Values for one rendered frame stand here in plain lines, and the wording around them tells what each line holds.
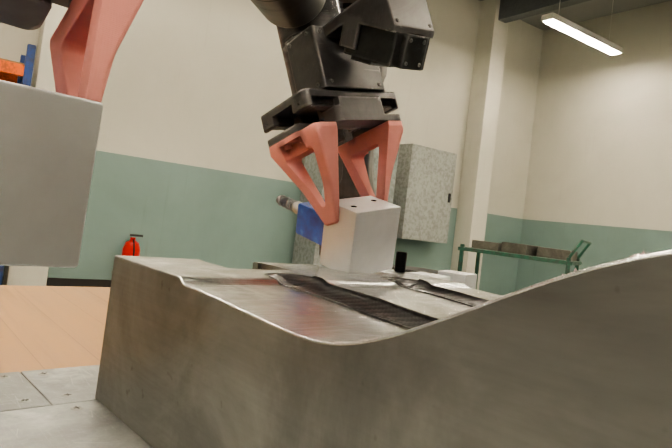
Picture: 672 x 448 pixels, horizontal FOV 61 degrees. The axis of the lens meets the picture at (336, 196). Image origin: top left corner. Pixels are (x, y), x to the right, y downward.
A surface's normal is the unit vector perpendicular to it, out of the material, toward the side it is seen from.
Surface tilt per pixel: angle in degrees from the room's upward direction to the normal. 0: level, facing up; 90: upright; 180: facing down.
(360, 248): 102
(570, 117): 90
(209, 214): 90
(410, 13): 73
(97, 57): 84
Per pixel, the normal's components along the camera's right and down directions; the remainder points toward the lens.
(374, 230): 0.66, 0.26
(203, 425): -0.72, -0.12
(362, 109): 0.62, -0.25
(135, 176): 0.56, 0.04
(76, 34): 0.20, 0.90
